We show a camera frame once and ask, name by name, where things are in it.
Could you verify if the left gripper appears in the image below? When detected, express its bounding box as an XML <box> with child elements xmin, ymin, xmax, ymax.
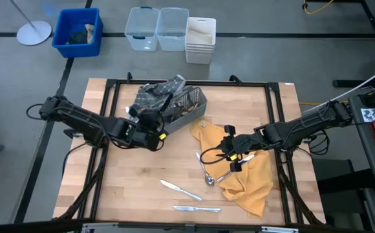
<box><xmin>124</xmin><ymin>93</ymin><xmax>175</xmax><ymax>152</ymax></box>

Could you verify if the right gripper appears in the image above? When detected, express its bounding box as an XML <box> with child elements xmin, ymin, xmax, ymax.
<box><xmin>215</xmin><ymin>124</ymin><xmax>268</xmax><ymax>172</ymax></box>

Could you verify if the grey mesh cutlery basket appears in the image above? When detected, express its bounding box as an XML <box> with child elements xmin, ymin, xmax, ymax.
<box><xmin>161</xmin><ymin>85</ymin><xmax>208</xmax><ymax>135</ymax></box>

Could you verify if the silver spoon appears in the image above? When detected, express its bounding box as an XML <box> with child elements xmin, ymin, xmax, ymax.
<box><xmin>195</xmin><ymin>151</ymin><xmax>216</xmax><ymax>188</ymax></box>

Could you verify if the grey checked cloth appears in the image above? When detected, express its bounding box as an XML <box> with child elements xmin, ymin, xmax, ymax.
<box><xmin>126</xmin><ymin>74</ymin><xmax>188</xmax><ymax>122</ymax></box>

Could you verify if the silver table knife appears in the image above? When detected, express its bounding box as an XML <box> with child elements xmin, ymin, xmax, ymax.
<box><xmin>215</xmin><ymin>153</ymin><xmax>256</xmax><ymax>183</ymax></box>
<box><xmin>173</xmin><ymin>205</ymin><xmax>222</xmax><ymax>214</ymax></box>
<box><xmin>159</xmin><ymin>179</ymin><xmax>204</xmax><ymax>203</ymax></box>

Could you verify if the yellow cloth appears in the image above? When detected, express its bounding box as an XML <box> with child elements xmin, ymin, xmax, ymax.
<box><xmin>189</xmin><ymin>118</ymin><xmax>274</xmax><ymax>218</ymax></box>

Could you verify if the white plastic bin stack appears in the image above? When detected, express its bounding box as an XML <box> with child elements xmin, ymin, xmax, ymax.
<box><xmin>184</xmin><ymin>16</ymin><xmax>217</xmax><ymax>65</ymax></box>

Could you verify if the clear plastic bin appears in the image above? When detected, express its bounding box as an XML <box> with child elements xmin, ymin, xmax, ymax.
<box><xmin>156</xmin><ymin>6</ymin><xmax>190</xmax><ymax>52</ymax></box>

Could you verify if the blue plastic bin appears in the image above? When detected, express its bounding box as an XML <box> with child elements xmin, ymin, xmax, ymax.
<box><xmin>52</xmin><ymin>7</ymin><xmax>104</xmax><ymax>59</ymax></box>

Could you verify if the beige paper piece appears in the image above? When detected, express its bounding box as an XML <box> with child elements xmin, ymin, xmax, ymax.
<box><xmin>84</xmin><ymin>23</ymin><xmax>96</xmax><ymax>45</ymax></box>

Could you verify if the black aluminium crossbar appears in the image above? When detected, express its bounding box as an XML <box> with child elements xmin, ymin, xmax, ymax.
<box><xmin>0</xmin><ymin>219</ymin><xmax>375</xmax><ymax>233</ymax></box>

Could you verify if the dark cloth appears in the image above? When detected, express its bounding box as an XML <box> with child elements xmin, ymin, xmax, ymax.
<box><xmin>67</xmin><ymin>28</ymin><xmax>89</xmax><ymax>45</ymax></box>

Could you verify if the black metal floor stand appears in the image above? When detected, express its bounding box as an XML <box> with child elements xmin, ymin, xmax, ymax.
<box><xmin>303</xmin><ymin>0</ymin><xmax>375</xmax><ymax>89</ymax></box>

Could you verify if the grey round stand base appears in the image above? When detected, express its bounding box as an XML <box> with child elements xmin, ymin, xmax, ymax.
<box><xmin>10</xmin><ymin>0</ymin><xmax>52</xmax><ymax>46</ymax></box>

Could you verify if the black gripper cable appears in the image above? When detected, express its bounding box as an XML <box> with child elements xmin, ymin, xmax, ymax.
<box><xmin>199</xmin><ymin>146</ymin><xmax>229</xmax><ymax>166</ymax></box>

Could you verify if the clear bin with dark handles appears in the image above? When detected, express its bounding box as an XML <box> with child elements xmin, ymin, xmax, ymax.
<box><xmin>124</xmin><ymin>6</ymin><xmax>160</xmax><ymax>52</ymax></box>

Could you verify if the silver bracket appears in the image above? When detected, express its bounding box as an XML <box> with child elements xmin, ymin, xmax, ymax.
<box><xmin>81</xmin><ymin>222</ymin><xmax>121</xmax><ymax>233</ymax></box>
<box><xmin>261</xmin><ymin>225</ymin><xmax>300</xmax><ymax>233</ymax></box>

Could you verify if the yellow cable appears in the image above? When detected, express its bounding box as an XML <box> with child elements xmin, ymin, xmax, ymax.
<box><xmin>299</xmin><ymin>101</ymin><xmax>332</xmax><ymax>107</ymax></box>
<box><xmin>301</xmin><ymin>0</ymin><xmax>336</xmax><ymax>16</ymax></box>

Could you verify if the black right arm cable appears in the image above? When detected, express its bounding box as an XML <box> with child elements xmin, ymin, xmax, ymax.
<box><xmin>307</xmin><ymin>128</ymin><xmax>331</xmax><ymax>157</ymax></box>

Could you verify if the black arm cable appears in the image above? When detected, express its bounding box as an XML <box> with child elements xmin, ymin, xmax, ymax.
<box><xmin>25</xmin><ymin>102</ymin><xmax>46</xmax><ymax>121</ymax></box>
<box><xmin>307</xmin><ymin>128</ymin><xmax>331</xmax><ymax>157</ymax></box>
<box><xmin>61</xmin><ymin>142</ymin><xmax>90</xmax><ymax>178</ymax></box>

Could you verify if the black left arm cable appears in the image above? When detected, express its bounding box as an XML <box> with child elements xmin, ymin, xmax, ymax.
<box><xmin>25</xmin><ymin>102</ymin><xmax>46</xmax><ymax>121</ymax></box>
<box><xmin>61</xmin><ymin>142</ymin><xmax>90</xmax><ymax>178</ymax></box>

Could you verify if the white cable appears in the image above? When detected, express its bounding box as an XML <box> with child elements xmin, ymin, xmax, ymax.
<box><xmin>302</xmin><ymin>60</ymin><xmax>375</xmax><ymax>113</ymax></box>

